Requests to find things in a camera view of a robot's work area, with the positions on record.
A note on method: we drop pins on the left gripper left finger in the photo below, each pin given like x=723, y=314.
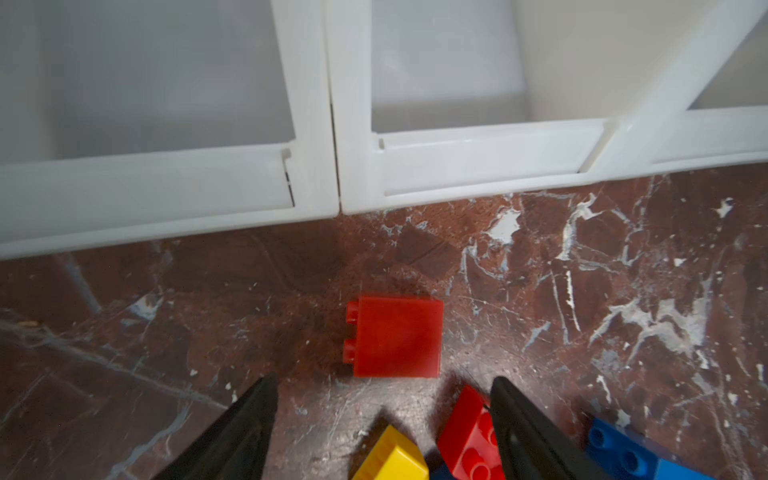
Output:
x=236, y=445

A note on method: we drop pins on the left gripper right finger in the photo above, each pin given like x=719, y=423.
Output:
x=530, y=445

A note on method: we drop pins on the red long lego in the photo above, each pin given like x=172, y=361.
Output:
x=468, y=444

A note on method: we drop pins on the blue lego brick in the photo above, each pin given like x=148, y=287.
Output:
x=625, y=454

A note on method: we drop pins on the small yellow lego brick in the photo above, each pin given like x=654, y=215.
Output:
x=393, y=457

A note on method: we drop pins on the red square lego brick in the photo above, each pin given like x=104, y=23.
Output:
x=395, y=337

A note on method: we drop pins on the white three-compartment sorting bin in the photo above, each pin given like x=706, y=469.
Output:
x=126, y=121

